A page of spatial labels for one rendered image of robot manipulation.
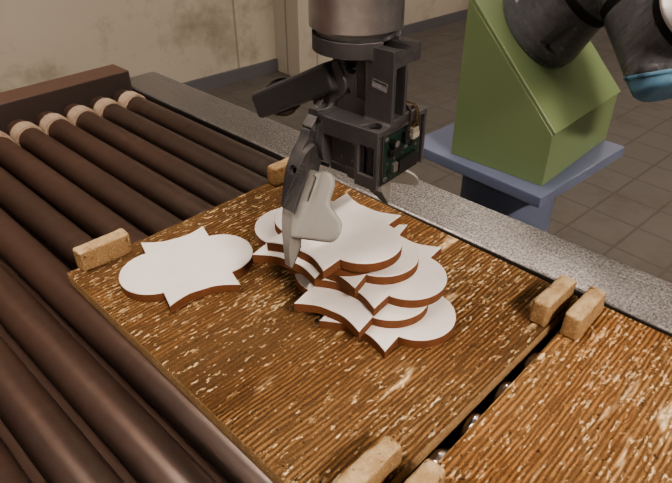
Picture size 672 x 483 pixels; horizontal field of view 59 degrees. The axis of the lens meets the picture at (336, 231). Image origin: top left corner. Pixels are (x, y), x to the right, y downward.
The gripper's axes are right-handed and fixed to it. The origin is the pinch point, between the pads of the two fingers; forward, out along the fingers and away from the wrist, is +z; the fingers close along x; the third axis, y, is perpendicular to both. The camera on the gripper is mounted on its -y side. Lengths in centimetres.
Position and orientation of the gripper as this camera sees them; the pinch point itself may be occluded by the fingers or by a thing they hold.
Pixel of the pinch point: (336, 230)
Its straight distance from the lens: 59.7
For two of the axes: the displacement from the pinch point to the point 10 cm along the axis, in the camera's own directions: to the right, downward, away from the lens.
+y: 7.7, 3.5, -5.3
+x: 6.4, -4.2, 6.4
